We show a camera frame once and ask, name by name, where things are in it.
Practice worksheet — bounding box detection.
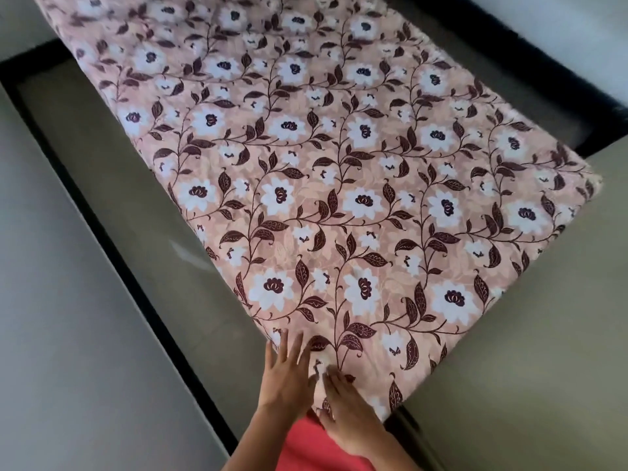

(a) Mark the person's pink garment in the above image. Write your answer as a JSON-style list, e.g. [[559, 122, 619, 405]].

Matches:
[[277, 409, 379, 471]]

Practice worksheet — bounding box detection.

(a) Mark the person's left hand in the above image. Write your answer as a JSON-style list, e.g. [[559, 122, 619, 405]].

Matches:
[[257, 328, 320, 415]]

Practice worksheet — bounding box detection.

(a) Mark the black framed white daybed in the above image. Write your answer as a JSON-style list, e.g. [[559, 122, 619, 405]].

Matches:
[[407, 0, 628, 160]]

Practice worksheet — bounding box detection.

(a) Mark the person's right hand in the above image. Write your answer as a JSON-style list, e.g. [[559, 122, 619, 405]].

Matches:
[[316, 365, 393, 457]]

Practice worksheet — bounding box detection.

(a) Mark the pink floral bed sheet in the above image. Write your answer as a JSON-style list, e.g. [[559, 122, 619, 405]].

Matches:
[[29, 0, 603, 423]]

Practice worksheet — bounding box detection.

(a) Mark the person's left forearm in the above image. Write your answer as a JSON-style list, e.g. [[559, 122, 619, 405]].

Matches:
[[220, 404, 305, 471]]

